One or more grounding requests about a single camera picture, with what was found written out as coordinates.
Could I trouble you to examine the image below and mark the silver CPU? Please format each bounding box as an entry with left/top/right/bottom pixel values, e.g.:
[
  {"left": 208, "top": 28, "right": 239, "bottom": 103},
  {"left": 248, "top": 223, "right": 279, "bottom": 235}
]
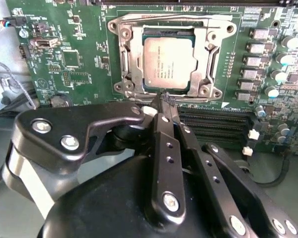
[{"left": 141, "top": 26, "right": 199, "bottom": 90}]

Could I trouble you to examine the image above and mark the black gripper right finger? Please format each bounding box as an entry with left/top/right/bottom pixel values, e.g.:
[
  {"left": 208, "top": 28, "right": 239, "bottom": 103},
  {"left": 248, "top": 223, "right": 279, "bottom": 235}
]
[{"left": 163, "top": 94, "right": 298, "bottom": 238}]

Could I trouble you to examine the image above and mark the metal socket cover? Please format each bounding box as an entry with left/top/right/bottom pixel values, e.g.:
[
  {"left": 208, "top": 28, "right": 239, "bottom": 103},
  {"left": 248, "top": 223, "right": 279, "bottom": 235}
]
[{"left": 119, "top": 23, "right": 216, "bottom": 96}]

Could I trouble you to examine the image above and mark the metal locking lever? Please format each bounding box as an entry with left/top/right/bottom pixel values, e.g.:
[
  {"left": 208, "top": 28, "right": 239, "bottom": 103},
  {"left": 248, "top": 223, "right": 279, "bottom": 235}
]
[
  {"left": 124, "top": 89, "right": 211, "bottom": 104},
  {"left": 118, "top": 12, "right": 233, "bottom": 23}
]

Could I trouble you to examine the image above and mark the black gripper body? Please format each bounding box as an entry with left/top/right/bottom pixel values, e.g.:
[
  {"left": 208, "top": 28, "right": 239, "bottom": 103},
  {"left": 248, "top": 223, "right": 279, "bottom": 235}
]
[{"left": 37, "top": 151, "right": 229, "bottom": 238}]

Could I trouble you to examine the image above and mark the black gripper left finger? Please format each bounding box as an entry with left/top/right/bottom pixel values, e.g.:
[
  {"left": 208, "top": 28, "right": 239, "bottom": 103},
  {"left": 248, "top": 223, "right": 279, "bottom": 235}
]
[{"left": 2, "top": 92, "right": 187, "bottom": 224}]

